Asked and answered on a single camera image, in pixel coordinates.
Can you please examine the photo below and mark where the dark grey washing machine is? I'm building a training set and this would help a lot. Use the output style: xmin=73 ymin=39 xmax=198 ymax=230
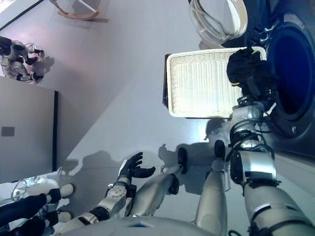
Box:
xmin=242 ymin=0 xmax=315 ymax=158

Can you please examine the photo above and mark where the dark brown stool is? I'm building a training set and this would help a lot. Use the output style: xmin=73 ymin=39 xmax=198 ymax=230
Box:
xmin=161 ymin=54 xmax=170 ymax=109

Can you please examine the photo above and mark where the grey wall plate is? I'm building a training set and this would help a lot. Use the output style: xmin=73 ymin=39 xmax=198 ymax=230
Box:
xmin=1 ymin=126 xmax=15 ymax=137

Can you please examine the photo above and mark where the white wicker laundry basket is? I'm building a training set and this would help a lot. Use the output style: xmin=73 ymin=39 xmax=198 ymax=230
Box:
xmin=166 ymin=46 xmax=268 ymax=119

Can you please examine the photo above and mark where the white device with cables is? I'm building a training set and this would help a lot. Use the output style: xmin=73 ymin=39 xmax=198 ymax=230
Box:
xmin=9 ymin=178 xmax=60 ymax=205

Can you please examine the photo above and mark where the round glass washing machine door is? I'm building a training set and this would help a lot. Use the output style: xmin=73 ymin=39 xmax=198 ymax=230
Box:
xmin=188 ymin=0 xmax=248 ymax=47

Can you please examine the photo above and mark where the grey platform with black edge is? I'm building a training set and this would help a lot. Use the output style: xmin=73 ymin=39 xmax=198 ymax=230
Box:
xmin=0 ymin=76 xmax=59 ymax=184

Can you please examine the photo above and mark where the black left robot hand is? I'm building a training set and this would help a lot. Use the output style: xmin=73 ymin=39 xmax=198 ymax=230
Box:
xmin=118 ymin=151 xmax=157 ymax=184

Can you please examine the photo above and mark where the white rocking chair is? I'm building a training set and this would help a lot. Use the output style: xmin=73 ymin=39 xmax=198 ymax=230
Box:
xmin=49 ymin=0 xmax=109 ymax=23

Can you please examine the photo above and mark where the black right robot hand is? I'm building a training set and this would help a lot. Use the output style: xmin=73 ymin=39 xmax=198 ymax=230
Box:
xmin=242 ymin=79 xmax=262 ymax=100

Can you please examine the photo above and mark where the silver robot torso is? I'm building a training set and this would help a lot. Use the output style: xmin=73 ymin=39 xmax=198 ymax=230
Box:
xmin=56 ymin=216 xmax=247 ymax=236

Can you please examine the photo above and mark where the silver black humanoid robot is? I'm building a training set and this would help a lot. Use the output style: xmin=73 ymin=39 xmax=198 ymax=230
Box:
xmin=0 ymin=36 xmax=47 ymax=84

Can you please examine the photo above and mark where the dark trouser leg white shoe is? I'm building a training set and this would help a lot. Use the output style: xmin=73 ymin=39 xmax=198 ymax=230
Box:
xmin=0 ymin=183 xmax=74 ymax=222
xmin=0 ymin=210 xmax=73 ymax=236

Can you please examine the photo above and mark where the black garment with yellow tag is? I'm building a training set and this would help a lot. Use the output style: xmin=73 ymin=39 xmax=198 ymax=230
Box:
xmin=226 ymin=47 xmax=276 ymax=91

